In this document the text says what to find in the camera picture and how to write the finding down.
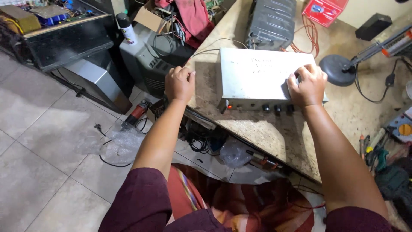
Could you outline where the person's right hand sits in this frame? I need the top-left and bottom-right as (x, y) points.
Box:
(286, 64), (328, 109)

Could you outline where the person's left hand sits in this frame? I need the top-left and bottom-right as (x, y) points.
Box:
(164, 66), (196, 104)

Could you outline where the white metal amplifier box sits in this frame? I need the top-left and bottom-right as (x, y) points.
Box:
(216, 48), (329, 114)

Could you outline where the grey television set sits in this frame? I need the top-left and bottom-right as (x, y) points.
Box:
(119, 23), (195, 97)

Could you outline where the red cloth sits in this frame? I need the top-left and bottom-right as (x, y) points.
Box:
(154, 0), (215, 49)

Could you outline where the red angle grinder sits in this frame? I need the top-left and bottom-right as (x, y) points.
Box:
(124, 99), (152, 127)

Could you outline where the white spray can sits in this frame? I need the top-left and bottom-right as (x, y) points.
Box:
(115, 12), (138, 46)

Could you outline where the silver television set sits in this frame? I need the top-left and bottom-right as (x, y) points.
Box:
(53, 50), (133, 115)

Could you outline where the clear plastic bag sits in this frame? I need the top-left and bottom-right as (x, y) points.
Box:
(220, 139), (253, 168)
(76, 121), (147, 166)

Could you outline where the dark grey plastic casing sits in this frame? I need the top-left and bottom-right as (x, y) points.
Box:
(245, 0), (297, 51)

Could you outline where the soldering iron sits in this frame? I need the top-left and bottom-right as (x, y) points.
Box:
(245, 149), (284, 169)

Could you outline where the black cabinet with electronics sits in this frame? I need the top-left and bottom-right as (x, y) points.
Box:
(0, 0), (116, 72)

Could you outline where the person's maroon patterned clothing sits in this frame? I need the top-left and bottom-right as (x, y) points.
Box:
(98, 163), (403, 232)

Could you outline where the red packet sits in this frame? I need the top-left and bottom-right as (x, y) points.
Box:
(302, 0), (349, 28)

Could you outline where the black desk lamp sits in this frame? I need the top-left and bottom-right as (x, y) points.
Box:
(319, 26), (412, 87)

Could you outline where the black box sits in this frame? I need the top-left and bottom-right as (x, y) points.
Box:
(355, 13), (393, 41)

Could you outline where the heap of hand tools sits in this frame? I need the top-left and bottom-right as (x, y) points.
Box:
(358, 127), (412, 226)

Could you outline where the multimeter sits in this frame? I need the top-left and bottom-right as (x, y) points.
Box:
(382, 106), (412, 144)

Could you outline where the cardboard box with cables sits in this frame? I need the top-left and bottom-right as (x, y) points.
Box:
(133, 0), (187, 46)

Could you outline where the black cable tangle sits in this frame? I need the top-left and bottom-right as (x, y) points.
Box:
(180, 122), (229, 155)

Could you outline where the orange cable bundle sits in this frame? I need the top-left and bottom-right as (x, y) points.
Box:
(280, 14), (320, 58)

